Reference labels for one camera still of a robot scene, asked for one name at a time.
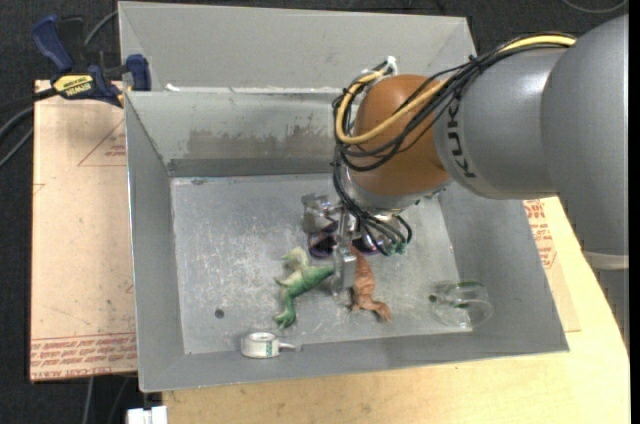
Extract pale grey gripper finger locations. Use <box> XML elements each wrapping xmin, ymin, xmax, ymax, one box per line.
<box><xmin>342</xmin><ymin>247</ymin><xmax>358</xmax><ymax>292</ymax></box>
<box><xmin>331</xmin><ymin>257</ymin><xmax>346</xmax><ymax>297</ymax></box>

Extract brown toy dinosaur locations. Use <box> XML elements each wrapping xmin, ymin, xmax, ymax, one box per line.
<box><xmin>346</xmin><ymin>243</ymin><xmax>393</xmax><ymax>324</ymax></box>

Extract purple sunglasses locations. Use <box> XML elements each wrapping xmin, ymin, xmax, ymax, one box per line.
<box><xmin>306</xmin><ymin>230</ymin><xmax>382</xmax><ymax>260</ymax></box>

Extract green toy dinosaur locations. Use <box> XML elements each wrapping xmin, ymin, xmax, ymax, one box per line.
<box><xmin>272</xmin><ymin>246</ymin><xmax>336</xmax><ymax>330</ymax></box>

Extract grey metal bin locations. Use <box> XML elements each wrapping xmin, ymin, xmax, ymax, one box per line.
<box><xmin>117</xmin><ymin>0</ymin><xmax>571</xmax><ymax>393</ymax></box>

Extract white tape roll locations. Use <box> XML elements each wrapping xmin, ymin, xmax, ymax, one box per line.
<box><xmin>240</xmin><ymin>331</ymin><xmax>298</xmax><ymax>360</ymax></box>

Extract clear glass cup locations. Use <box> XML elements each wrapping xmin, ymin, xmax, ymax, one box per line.
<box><xmin>428</xmin><ymin>280</ymin><xmax>496</xmax><ymax>329</ymax></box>

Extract brown cardboard board, red print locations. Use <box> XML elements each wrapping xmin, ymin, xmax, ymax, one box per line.
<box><xmin>29</xmin><ymin>79</ymin><xmax>584</xmax><ymax>384</ymax></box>

